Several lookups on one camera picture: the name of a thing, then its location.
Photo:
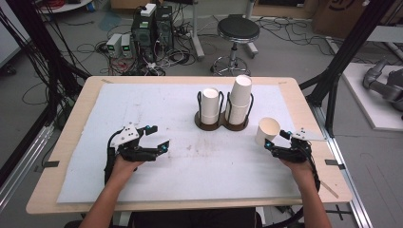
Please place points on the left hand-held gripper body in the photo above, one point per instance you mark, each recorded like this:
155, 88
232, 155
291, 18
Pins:
125, 136

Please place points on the white floor board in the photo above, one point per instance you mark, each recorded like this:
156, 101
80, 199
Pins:
374, 114

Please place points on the grey power supply unit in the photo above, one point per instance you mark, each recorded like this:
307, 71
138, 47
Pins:
126, 46
114, 45

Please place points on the electronics boxes on floor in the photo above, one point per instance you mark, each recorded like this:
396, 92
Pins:
164, 61

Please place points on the black computer tower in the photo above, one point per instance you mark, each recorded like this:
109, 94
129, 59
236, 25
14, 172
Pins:
143, 36
164, 28

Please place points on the short stack of white cups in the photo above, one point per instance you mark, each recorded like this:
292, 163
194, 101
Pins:
210, 106

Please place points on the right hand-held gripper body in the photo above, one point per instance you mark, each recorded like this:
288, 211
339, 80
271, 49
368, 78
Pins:
304, 135

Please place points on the black tape piece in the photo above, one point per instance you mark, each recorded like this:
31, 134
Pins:
334, 163
51, 164

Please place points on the round white table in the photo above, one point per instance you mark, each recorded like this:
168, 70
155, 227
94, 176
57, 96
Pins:
66, 6

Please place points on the white box on tower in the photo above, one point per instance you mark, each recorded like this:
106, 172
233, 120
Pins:
148, 10

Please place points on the tall stack of white cups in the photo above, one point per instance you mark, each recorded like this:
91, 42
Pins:
239, 101

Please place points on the aluminium floor rail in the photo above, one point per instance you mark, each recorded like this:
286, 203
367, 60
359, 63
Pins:
355, 190
22, 167

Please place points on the person's left hand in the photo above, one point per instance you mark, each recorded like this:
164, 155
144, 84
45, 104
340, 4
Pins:
125, 167

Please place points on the white paper cup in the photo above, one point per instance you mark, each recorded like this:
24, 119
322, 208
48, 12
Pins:
266, 131

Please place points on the black round stool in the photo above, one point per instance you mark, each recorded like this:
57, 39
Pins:
237, 30

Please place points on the cardboard box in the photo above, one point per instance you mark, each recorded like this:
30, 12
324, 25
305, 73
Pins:
335, 15

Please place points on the white table mat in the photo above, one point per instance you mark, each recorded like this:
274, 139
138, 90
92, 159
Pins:
190, 171

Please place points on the person's right hand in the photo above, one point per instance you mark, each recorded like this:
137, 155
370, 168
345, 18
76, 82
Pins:
299, 167

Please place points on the grey metal stand leg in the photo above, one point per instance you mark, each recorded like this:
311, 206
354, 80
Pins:
197, 34

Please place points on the person's dark clothing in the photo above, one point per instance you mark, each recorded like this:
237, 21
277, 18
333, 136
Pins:
193, 220

